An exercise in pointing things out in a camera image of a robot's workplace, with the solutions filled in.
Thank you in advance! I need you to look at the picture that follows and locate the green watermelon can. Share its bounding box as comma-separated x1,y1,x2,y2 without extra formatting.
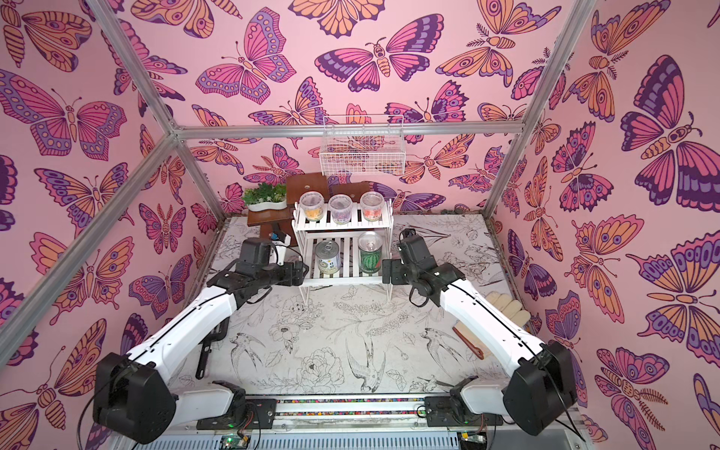
358,232,384,274

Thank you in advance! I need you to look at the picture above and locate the silver tin can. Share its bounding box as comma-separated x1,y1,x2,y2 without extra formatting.
314,240,341,276

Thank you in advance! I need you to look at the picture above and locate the jar with red seeds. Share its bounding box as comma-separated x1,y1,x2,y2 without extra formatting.
360,191,386,222

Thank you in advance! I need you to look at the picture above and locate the jar with yellow seeds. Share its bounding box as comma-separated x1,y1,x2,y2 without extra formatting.
298,191,324,222

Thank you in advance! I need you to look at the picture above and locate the jar with purple seeds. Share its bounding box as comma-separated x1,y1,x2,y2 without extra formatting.
328,194,354,225

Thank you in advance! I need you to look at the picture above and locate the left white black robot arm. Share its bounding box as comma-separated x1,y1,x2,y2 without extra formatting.
86,237,309,444

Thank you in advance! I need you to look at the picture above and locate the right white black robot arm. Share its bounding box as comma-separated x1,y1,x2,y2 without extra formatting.
382,228,578,436

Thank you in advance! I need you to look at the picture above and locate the white wooden two-tier shelf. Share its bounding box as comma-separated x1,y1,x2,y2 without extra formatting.
292,201,394,301

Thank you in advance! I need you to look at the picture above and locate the brown wooden stand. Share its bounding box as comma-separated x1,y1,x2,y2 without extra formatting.
247,172,371,246

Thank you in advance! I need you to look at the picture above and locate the green plant in white pot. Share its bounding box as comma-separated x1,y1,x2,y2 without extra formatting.
243,183,287,212

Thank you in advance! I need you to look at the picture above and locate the black spatula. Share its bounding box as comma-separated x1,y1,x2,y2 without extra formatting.
195,333,214,380

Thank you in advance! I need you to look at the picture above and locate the beige oven glove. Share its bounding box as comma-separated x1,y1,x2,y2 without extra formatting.
452,291,531,360

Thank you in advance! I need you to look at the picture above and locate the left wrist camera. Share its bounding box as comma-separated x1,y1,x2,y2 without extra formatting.
270,228,292,266

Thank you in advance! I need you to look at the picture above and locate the white wire basket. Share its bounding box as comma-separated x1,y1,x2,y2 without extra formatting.
317,114,407,176

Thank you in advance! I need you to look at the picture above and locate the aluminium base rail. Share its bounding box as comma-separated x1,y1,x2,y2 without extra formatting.
144,394,595,449

